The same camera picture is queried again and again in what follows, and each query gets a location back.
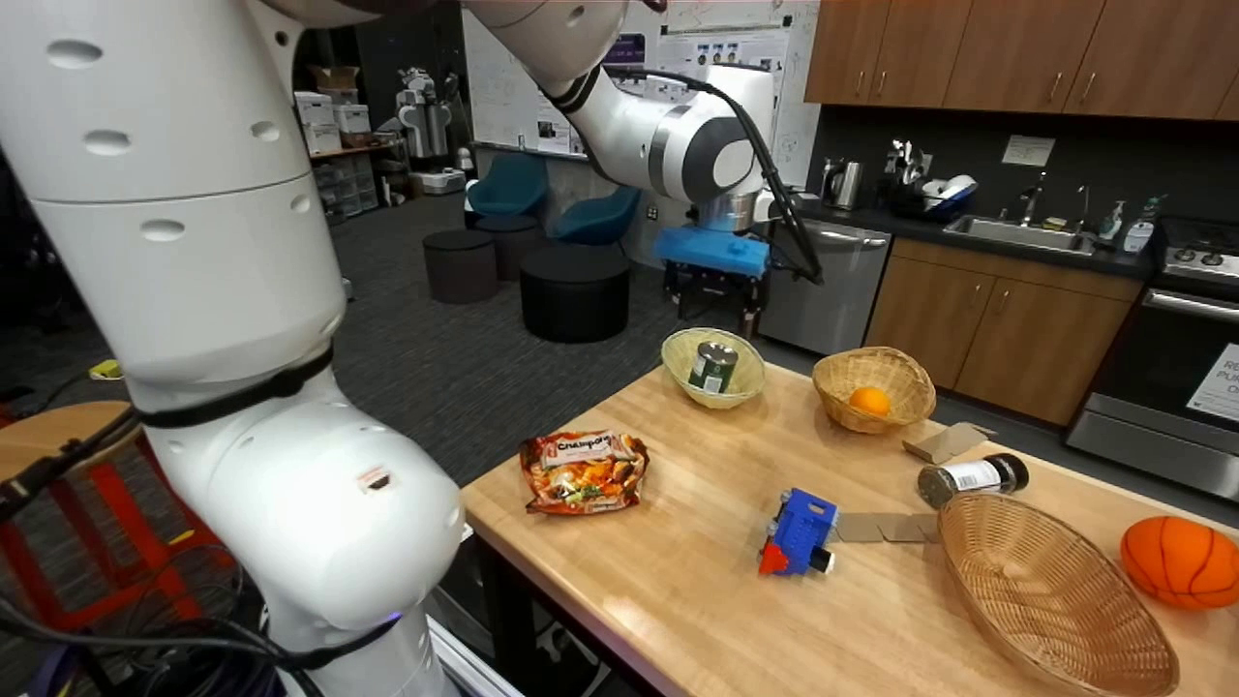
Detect red metal stool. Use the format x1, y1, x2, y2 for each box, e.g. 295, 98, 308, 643
0, 400, 249, 635

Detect blue and red toy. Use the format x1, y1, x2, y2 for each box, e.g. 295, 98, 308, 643
753, 485, 842, 581

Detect stainless steel dishwasher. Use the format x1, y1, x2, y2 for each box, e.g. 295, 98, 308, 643
753, 210, 895, 356

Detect blue lounge chair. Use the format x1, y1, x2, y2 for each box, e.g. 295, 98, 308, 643
553, 186, 647, 247
462, 150, 553, 223

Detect steel electric kettle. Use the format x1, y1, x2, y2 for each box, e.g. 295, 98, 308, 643
820, 156, 868, 212

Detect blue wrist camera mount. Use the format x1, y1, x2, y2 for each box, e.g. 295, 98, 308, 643
651, 223, 775, 283

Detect soap dispenser bottle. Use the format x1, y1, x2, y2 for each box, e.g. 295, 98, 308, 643
1117, 192, 1164, 257

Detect white wall outlet plate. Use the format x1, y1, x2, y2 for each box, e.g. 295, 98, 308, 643
1000, 133, 1058, 172

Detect round brown wicker basket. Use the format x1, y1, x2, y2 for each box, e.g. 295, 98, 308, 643
809, 340, 942, 436

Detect white research poster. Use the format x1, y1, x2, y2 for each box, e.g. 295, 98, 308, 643
644, 16, 798, 172

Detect flat cardboard strip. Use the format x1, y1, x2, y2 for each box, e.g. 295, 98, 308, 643
832, 509, 946, 545

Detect chrome sink faucet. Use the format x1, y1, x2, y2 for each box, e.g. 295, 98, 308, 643
1019, 172, 1054, 234

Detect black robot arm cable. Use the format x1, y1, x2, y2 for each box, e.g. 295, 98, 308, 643
616, 66, 824, 288

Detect orange toy basketball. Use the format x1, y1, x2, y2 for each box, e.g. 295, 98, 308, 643
1113, 510, 1239, 613

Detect black-capped bottle with white label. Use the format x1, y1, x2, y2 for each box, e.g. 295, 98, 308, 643
915, 448, 1033, 510

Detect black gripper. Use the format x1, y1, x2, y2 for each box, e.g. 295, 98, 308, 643
662, 265, 765, 340

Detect orange fruit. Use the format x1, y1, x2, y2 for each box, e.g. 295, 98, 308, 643
842, 385, 899, 421

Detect stainless steel oven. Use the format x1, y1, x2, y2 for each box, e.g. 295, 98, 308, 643
1066, 245, 1239, 505

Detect brown lower kitchen cabinets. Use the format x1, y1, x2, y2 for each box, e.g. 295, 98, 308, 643
862, 235, 1146, 430

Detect green and silver can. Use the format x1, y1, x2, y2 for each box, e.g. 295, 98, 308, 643
686, 337, 742, 400

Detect wall whiteboard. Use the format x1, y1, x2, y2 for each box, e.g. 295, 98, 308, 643
462, 0, 824, 199

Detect orange instant noodle packet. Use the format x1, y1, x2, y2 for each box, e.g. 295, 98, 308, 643
513, 425, 655, 524

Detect large oval wicker basket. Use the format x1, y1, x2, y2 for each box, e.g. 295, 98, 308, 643
938, 492, 1180, 697

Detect folded cardboard piece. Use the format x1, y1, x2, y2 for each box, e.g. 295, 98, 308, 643
900, 420, 989, 465

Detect dish rack with utensils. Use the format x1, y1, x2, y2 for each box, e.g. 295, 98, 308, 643
882, 136, 978, 222

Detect brown upper wall cabinets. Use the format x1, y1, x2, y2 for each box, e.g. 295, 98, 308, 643
805, 0, 1239, 123

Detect small pale woven basket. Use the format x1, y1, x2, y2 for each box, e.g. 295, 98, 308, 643
659, 324, 769, 413

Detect small black round ottoman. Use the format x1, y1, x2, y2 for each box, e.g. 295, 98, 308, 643
420, 229, 502, 306

